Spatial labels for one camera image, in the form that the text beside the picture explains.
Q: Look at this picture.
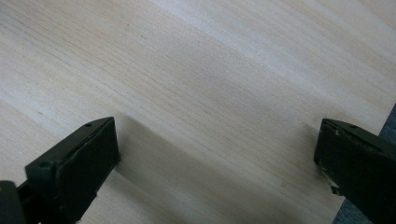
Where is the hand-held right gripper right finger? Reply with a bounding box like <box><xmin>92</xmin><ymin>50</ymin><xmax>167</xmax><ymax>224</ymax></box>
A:
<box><xmin>313</xmin><ymin>118</ymin><xmax>396</xmax><ymax>224</ymax></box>

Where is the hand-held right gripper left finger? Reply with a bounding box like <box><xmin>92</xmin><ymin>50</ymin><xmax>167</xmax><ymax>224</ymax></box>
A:
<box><xmin>17</xmin><ymin>116</ymin><xmax>121</xmax><ymax>224</ymax></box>

